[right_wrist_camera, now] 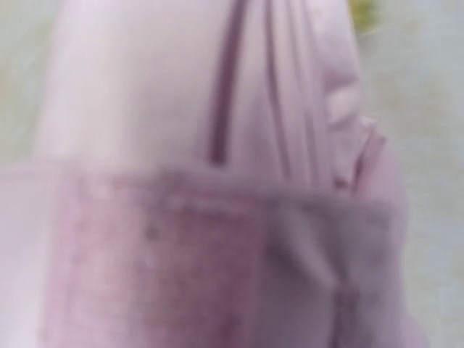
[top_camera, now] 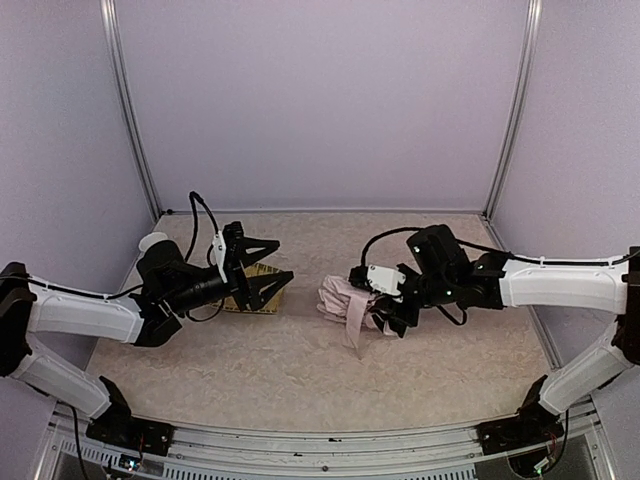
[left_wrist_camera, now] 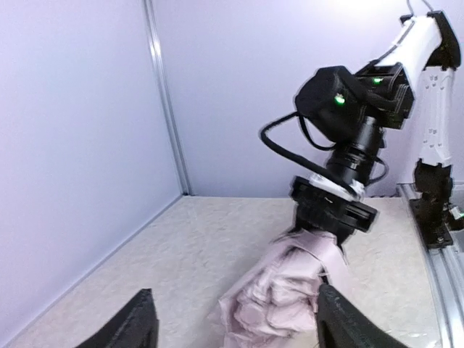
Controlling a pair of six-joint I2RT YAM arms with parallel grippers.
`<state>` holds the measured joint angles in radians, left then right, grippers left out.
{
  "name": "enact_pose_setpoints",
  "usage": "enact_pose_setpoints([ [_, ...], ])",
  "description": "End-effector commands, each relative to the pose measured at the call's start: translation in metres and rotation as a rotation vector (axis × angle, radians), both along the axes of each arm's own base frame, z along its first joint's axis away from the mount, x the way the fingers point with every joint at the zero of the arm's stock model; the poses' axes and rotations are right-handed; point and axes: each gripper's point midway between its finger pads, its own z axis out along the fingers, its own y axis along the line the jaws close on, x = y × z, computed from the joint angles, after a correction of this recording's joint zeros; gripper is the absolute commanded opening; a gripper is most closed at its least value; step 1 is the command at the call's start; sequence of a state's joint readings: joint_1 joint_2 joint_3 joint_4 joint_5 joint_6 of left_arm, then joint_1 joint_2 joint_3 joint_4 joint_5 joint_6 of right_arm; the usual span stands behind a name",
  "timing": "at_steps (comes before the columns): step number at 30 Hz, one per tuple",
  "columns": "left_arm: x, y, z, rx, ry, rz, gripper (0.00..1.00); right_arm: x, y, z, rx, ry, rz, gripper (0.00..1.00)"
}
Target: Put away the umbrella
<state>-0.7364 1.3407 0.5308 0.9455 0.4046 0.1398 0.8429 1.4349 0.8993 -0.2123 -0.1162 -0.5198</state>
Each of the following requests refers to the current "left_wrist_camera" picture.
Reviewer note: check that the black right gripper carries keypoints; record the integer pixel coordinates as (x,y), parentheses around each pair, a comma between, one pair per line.
(318,210)

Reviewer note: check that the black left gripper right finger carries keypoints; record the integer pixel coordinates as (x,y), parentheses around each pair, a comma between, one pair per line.
(341,325)

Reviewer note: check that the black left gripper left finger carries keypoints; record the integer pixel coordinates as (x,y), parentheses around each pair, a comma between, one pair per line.
(135,325)

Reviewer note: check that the pink and black umbrella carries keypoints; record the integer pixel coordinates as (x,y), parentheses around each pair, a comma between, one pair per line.
(276,299)

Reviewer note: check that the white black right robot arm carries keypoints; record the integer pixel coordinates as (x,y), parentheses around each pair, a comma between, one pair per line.
(352,110)

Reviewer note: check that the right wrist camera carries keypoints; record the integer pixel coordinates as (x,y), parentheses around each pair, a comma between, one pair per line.
(325,184)

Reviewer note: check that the aluminium front rail base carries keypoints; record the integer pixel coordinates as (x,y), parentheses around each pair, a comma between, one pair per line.
(443,251)

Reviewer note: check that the aluminium left back post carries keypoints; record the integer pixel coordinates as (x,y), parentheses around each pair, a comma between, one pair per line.
(172,129)

